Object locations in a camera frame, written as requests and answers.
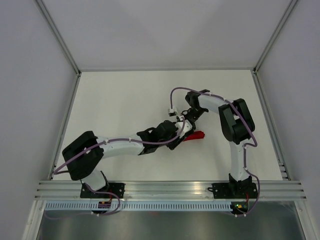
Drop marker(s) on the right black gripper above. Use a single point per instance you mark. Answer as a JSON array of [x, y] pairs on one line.
[[194, 126]]

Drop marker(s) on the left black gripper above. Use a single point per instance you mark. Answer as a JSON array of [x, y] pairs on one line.
[[172, 145]]

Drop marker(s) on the red cloth napkin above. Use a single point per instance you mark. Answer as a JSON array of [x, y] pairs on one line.
[[197, 135]]

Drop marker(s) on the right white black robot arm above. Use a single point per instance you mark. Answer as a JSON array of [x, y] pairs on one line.
[[237, 127]]

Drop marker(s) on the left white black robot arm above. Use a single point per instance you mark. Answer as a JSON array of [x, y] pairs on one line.
[[84, 153]]

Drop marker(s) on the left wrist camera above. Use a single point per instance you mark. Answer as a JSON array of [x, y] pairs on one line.
[[183, 128]]

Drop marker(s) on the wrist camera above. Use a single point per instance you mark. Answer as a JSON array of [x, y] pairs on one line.
[[183, 128], [174, 112]]

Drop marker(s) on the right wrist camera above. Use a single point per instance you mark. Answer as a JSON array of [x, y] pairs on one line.
[[174, 112]]

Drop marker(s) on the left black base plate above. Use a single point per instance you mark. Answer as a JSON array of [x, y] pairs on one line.
[[113, 189]]

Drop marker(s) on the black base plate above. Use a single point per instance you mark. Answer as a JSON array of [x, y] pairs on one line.
[[227, 191], [113, 189]]

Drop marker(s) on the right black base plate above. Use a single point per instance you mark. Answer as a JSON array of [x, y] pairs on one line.
[[227, 191]]

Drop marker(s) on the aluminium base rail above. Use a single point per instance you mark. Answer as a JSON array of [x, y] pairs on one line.
[[273, 190]]

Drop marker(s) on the white slotted cable duct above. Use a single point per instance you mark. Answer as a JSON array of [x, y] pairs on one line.
[[211, 206]]

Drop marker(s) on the right aluminium frame post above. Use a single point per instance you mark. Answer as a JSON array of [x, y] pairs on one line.
[[275, 34]]

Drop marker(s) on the aluminium frame post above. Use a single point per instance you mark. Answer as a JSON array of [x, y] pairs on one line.
[[57, 35], [275, 34]]

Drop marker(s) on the left aluminium frame post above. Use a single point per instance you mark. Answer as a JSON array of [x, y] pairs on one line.
[[57, 35]]

